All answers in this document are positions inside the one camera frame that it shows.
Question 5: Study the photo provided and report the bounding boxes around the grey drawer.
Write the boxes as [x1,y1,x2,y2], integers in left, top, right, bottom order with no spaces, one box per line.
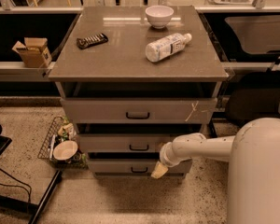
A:
[86,158,193,175]
[61,98,217,124]
[78,134,175,153]

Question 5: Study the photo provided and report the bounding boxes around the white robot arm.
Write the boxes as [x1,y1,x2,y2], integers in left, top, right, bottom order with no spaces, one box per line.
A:
[151,118,280,224]

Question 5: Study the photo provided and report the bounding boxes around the grey bottom drawer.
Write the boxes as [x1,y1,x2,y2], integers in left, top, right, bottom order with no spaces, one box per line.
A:
[86,158,193,175]

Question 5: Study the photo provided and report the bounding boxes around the grey drawer cabinet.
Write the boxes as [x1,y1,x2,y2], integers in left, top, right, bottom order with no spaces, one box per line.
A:
[48,5,230,179]

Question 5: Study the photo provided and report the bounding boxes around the grey top drawer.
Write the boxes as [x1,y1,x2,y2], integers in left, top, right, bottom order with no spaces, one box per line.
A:
[61,98,217,124]

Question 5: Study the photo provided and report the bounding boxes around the white bowl in basket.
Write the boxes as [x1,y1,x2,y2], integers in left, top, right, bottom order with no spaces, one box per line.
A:
[53,140,78,161]

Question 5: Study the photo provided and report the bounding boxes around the snack packets in basket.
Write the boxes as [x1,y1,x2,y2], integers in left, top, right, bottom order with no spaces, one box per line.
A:
[57,118,76,140]

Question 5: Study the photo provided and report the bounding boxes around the clear plastic water bottle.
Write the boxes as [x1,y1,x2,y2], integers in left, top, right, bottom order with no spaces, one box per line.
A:
[145,33,192,63]

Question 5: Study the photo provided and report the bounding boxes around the black office chair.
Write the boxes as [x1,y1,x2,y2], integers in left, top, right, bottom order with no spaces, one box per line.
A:
[208,55,280,138]

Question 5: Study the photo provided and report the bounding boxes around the black striped snack bar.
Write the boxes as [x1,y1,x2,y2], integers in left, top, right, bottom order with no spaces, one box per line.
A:
[77,33,108,49]

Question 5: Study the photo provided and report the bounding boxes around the white ceramic bowl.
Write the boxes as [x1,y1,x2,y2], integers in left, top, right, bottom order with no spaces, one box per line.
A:
[146,6,174,29]

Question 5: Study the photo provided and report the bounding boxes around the open cardboard box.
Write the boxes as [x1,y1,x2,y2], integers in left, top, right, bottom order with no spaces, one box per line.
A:
[12,37,52,68]

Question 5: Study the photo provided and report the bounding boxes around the black wire basket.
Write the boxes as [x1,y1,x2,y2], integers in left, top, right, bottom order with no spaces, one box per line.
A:
[37,117,88,169]

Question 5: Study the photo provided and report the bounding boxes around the black stand with cable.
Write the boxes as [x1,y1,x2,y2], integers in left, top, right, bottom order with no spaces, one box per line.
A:
[0,119,63,224]

